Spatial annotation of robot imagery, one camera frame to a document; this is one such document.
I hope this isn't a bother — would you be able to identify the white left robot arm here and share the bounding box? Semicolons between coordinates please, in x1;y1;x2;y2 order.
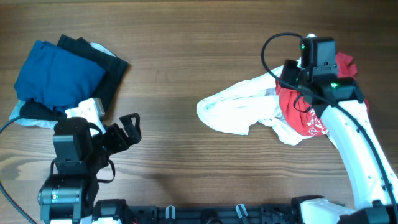
38;98;142;223

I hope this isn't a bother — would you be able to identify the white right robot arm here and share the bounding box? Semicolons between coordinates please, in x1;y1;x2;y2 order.
280;60;397;223

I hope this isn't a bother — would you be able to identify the white t-shirt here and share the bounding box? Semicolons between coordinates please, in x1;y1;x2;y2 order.
197;73;314;146

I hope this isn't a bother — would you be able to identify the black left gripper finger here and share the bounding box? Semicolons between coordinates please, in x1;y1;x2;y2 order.
65;98;106;134
119;113;142;146

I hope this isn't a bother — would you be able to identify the light grey folded garment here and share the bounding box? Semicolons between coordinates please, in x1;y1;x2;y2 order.
8;42;118;130

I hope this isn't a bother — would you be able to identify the blue folded garment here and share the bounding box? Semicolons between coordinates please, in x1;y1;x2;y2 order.
14;40;105;111

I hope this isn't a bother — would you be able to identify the red t-shirt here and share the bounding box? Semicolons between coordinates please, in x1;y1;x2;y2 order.
275;52;358;136

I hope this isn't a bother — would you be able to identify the black folded garment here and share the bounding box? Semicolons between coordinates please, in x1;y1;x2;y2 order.
19;34;129;122

